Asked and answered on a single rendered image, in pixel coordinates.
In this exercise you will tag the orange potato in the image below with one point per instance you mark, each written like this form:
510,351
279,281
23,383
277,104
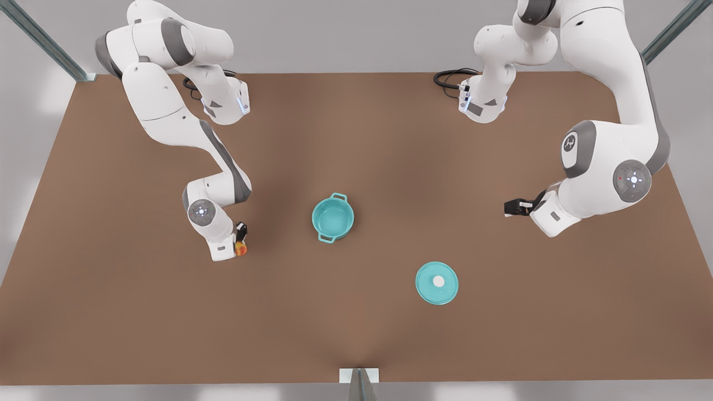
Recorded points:
240,249

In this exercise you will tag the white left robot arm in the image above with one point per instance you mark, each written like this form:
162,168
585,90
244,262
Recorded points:
607,83

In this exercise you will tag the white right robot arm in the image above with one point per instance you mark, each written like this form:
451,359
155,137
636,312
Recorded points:
167,117

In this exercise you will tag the teal lid with white knob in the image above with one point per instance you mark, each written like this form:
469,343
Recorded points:
430,287

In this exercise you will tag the silver frame post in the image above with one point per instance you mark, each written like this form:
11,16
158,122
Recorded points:
361,385
39,38
671,30

